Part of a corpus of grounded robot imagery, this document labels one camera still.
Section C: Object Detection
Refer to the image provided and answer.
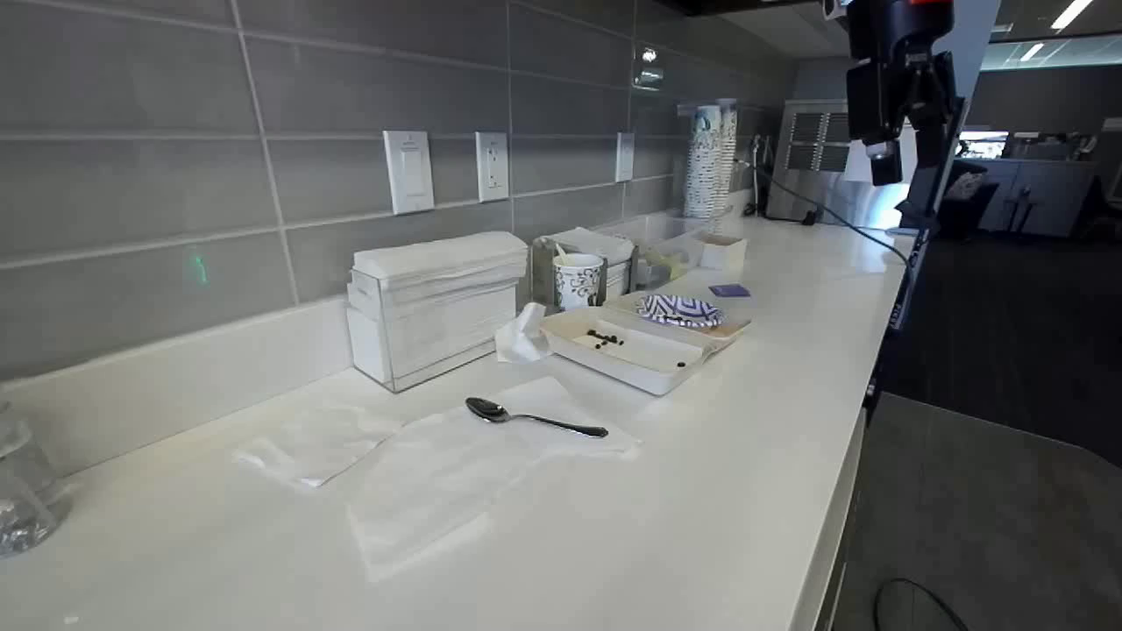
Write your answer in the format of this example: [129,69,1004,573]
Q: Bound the blue patterned paper plate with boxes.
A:
[638,296,720,330]

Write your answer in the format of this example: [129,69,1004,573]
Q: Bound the open foam food pack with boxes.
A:
[543,296,752,395]

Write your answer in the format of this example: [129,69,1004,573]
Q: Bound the white wall outlet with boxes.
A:
[477,135,510,200]

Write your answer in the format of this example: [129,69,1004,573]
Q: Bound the white napkin dispenser box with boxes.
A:
[349,231,529,393]

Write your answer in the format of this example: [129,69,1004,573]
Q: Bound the crumpled white napkin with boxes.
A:
[493,302,547,365]

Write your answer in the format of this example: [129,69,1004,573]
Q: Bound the tall paper cup stack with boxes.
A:
[683,102,735,219]

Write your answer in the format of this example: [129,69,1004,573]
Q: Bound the small cardboard box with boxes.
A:
[698,234,747,273]

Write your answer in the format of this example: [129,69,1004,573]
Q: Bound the black camera on stand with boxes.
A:
[845,0,964,228]

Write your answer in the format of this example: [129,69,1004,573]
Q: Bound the clear tray of packets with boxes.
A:
[630,239,700,292]

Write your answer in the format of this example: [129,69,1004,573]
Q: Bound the white wall switch plate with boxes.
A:
[382,130,434,214]

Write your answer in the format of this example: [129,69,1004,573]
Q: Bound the clear plastic sheet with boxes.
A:
[233,378,638,583]

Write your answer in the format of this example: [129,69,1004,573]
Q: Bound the black cable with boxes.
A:
[766,171,911,268]

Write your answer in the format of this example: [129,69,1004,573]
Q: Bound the black metal spoon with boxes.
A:
[465,395,609,440]

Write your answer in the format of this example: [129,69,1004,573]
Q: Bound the clear glass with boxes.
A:
[0,405,67,557]

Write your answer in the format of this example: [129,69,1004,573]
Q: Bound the white patterned paper cup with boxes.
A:
[555,254,602,310]

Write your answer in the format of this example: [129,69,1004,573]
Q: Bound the small blue square packet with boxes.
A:
[710,283,752,299]

